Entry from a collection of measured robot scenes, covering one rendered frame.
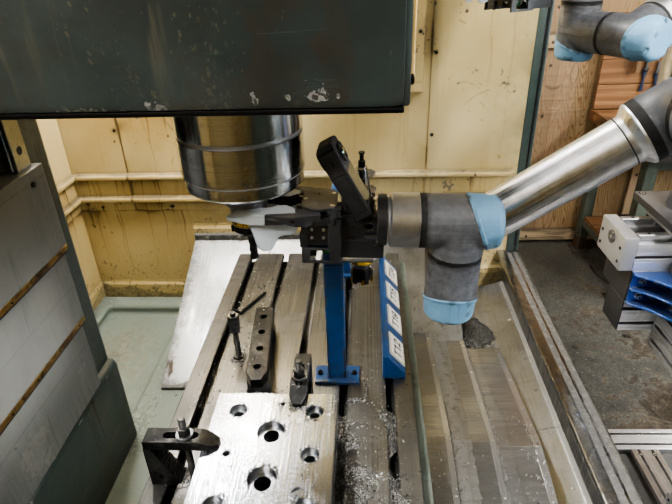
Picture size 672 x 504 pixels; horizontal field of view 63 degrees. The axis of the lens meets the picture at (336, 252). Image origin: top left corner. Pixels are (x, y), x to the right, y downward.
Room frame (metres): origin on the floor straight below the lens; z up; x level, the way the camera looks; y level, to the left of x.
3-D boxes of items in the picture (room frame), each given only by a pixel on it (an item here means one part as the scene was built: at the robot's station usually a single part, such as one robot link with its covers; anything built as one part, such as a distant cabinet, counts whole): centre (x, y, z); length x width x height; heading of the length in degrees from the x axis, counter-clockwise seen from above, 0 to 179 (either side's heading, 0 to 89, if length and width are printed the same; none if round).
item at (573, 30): (1.14, -0.50, 1.58); 0.11 x 0.08 x 0.11; 25
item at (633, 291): (1.08, -0.76, 0.98); 0.09 x 0.09 x 0.09; 87
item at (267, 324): (0.99, 0.18, 0.93); 0.26 x 0.05 x 0.06; 1
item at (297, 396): (0.82, 0.08, 0.97); 0.13 x 0.03 x 0.15; 176
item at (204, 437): (0.68, 0.28, 0.97); 0.13 x 0.03 x 0.15; 86
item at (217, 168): (0.68, 0.12, 1.53); 0.16 x 0.16 x 0.12
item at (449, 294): (0.68, -0.17, 1.31); 0.11 x 0.08 x 0.11; 171
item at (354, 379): (0.93, 0.01, 1.05); 0.10 x 0.05 x 0.30; 86
